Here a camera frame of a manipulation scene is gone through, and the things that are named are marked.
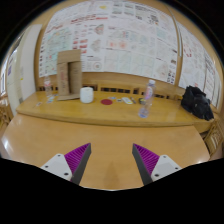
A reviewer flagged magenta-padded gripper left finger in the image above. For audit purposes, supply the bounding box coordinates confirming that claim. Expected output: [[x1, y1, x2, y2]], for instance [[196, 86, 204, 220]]
[[40, 142, 92, 185]]

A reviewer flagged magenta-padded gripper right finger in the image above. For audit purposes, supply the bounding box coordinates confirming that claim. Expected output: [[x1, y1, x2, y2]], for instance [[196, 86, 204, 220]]
[[132, 143, 183, 186]]

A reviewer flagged clear plastic water bottle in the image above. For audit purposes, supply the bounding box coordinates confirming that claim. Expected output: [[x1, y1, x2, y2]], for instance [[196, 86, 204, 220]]
[[138, 79, 157, 119]]

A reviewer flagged black bag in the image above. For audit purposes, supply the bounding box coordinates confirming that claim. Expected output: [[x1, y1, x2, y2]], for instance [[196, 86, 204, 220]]
[[180, 85, 215, 122]]

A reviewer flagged white ceramic mug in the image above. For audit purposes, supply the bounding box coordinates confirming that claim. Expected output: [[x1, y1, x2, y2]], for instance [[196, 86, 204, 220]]
[[79, 86, 95, 104]]

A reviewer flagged white printed card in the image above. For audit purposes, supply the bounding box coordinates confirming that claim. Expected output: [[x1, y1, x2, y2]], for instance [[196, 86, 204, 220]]
[[121, 96, 134, 105]]

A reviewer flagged small clear plastic bottle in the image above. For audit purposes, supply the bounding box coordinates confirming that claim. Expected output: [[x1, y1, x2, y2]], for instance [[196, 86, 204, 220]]
[[43, 75, 55, 101]]

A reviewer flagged flat round red coaster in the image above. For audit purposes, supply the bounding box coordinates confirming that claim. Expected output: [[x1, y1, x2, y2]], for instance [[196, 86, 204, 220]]
[[100, 98, 114, 106]]

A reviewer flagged brown cardboard box stand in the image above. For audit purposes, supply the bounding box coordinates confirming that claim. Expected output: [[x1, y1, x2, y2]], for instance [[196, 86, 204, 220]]
[[55, 49, 83, 102]]

